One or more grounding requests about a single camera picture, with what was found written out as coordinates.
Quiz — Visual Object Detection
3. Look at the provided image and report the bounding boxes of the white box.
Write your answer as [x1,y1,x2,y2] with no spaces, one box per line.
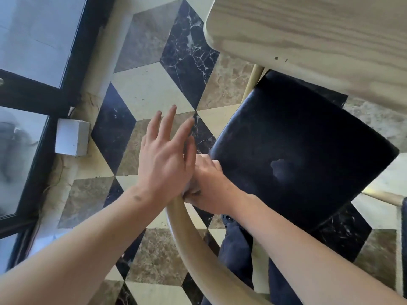
[55,119,91,157]

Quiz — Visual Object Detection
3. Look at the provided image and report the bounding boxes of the black window frame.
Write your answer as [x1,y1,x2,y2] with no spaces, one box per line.
[0,0,116,274]

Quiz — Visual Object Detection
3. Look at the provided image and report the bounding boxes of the light wooden table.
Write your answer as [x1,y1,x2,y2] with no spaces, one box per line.
[203,0,407,115]

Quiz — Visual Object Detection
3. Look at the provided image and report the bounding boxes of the person's dark blue trousers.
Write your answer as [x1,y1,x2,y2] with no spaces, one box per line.
[200,214,303,305]

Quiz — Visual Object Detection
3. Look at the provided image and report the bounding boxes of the person's right hand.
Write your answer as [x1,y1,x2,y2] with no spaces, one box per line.
[183,154,255,217]

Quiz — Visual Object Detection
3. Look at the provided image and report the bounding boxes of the person's left hand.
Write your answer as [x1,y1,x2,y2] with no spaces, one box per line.
[135,105,197,207]

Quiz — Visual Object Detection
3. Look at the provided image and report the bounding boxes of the person's right forearm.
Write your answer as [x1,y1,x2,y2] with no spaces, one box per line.
[236,193,407,305]

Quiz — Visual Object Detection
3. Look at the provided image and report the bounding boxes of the wooden chair with black seat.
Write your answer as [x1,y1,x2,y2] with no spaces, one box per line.
[165,64,404,305]

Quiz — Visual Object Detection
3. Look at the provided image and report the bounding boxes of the person's left forearm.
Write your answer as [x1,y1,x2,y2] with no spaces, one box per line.
[0,185,174,305]

